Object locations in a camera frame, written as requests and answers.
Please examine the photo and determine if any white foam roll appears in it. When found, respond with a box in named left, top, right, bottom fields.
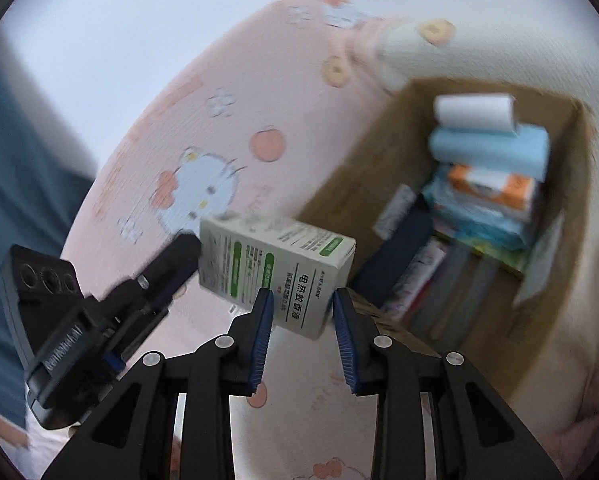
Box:
left=433, top=93, right=517, bottom=136

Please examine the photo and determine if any light blue foam roll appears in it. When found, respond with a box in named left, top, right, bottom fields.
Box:
left=429, top=124, right=550, bottom=182

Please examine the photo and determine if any brown cardboard box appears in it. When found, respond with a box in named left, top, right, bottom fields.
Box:
left=299, top=78, right=590, bottom=401

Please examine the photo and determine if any orange white wet wipes pack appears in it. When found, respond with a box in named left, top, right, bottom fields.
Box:
left=448, top=165, right=538, bottom=211

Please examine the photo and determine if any blue tissue pack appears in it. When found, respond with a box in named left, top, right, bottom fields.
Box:
left=421, top=167, right=534, bottom=250

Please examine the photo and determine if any dark blue case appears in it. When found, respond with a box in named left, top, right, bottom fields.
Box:
left=347, top=194, right=433, bottom=307

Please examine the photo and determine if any large white green medicine box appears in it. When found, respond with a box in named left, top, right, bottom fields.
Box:
left=199, top=212, right=356, bottom=340

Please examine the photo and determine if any red white printed packet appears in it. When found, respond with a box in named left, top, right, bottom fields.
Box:
left=382, top=237, right=447, bottom=321

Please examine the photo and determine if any pink Hello Kitty blanket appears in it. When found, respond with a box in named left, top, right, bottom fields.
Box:
left=63, top=0, right=599, bottom=479

